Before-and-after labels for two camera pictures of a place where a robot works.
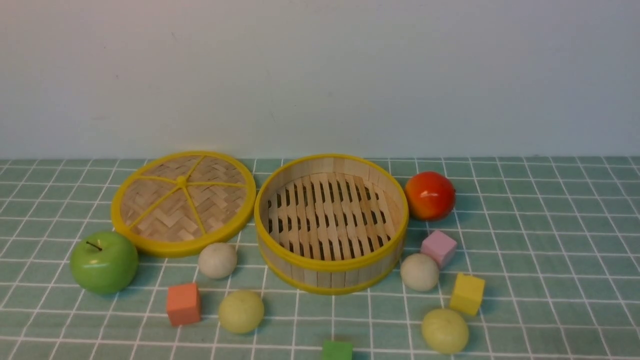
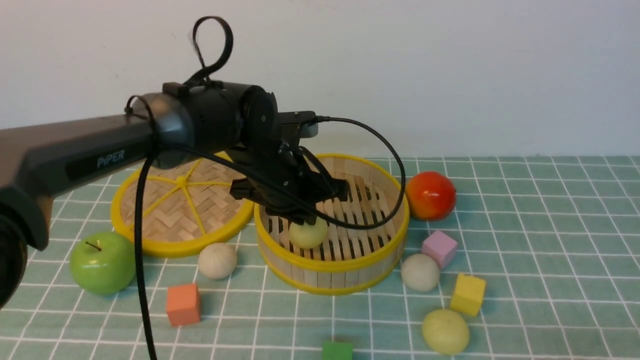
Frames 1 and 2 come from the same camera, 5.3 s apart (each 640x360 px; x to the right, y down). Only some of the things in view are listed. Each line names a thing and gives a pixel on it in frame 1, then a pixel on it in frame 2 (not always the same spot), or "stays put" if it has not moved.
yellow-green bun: x=241 y=311 to x=308 y=236
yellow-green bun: x=445 y=331 stays put
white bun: x=419 y=272 stays put
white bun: x=217 y=260 stays put
